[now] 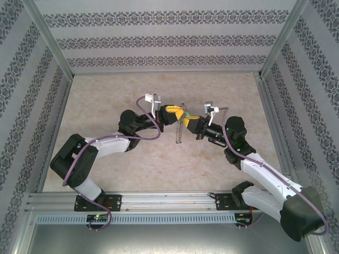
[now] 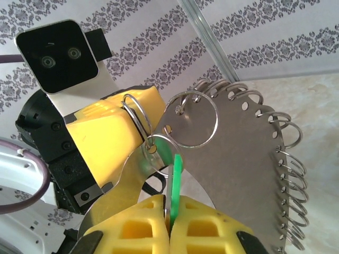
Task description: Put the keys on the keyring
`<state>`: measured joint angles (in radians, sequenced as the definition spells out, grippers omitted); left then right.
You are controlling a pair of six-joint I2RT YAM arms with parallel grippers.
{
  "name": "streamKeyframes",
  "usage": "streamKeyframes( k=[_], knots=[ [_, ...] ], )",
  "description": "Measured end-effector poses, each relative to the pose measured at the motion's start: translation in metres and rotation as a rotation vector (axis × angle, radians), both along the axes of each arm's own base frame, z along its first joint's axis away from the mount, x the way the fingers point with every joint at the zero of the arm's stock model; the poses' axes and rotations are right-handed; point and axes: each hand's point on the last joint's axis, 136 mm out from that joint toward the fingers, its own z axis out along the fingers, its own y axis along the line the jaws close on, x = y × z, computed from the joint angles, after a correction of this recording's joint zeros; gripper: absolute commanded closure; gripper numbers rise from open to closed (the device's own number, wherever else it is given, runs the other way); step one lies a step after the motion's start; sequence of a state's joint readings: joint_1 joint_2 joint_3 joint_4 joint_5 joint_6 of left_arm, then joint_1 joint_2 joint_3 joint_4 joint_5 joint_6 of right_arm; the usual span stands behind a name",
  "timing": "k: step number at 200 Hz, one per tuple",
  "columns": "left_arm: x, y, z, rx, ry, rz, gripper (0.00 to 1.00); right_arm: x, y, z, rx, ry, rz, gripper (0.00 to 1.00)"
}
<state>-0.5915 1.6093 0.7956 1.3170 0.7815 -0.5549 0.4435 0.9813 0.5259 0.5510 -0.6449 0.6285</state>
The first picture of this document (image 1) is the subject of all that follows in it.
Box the aluminium corner post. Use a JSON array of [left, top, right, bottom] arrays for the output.
[[258, 0, 310, 79], [21, 0, 76, 80]]

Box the long aluminium base rail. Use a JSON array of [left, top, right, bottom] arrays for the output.
[[25, 190, 311, 213]]

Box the grey slotted cable duct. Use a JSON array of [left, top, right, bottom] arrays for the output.
[[35, 213, 237, 225]]

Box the grey metal panel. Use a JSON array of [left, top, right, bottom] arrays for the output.
[[25, 223, 325, 254]]

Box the aluminium table edge rail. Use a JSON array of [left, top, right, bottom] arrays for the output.
[[254, 73, 293, 177], [38, 76, 75, 193]]

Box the metal keyring chain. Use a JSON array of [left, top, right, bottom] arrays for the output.
[[173, 102, 188, 145]]

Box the black mounting plate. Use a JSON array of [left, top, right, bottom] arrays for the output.
[[216, 193, 264, 212], [74, 194, 122, 212]]

